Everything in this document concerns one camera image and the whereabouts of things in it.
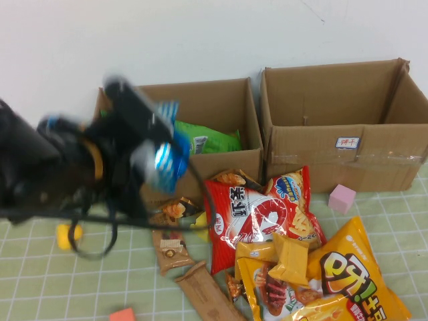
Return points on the white label blue border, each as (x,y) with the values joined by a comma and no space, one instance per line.
(348,142)

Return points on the brown wafer bar with picture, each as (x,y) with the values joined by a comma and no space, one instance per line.
(170,259)

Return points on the yellow sausage snack bag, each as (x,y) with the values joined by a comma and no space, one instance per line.
(264,297)

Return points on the small yellow snack packet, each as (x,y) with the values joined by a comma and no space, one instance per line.
(291,261)
(254,252)

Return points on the plain brown wafer bar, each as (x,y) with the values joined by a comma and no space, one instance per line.
(207,294)

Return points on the red shrimp sticks bag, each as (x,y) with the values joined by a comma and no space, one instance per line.
(294,190)

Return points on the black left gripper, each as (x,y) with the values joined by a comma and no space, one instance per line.
(120,167)

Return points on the red shrimp strips bag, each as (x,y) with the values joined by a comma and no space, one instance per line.
(234,214)

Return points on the blue Vikar shrimp chips bag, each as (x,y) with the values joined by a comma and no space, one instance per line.
(167,167)

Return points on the orange block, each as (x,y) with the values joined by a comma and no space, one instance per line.
(122,315)

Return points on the green checkered tablecloth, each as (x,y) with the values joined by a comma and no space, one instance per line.
(33,284)

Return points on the green chips bag with barcode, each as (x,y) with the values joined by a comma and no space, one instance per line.
(214,140)

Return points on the large yellow chips bag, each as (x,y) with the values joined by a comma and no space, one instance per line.
(361,267)

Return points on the pink cube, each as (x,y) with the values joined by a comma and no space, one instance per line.
(341,199)

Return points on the yellow rubber duck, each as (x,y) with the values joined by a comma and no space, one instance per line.
(63,239)

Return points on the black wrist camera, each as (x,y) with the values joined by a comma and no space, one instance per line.
(137,107)

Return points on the dark orange crisps bag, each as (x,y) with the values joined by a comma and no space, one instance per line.
(230,177)

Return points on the small dark orange snack packet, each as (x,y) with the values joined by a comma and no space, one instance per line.
(234,287)
(175,209)

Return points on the large taped cardboard box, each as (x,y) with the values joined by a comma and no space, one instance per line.
(301,150)

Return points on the cardboard box with chips label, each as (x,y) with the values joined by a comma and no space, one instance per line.
(227,100)

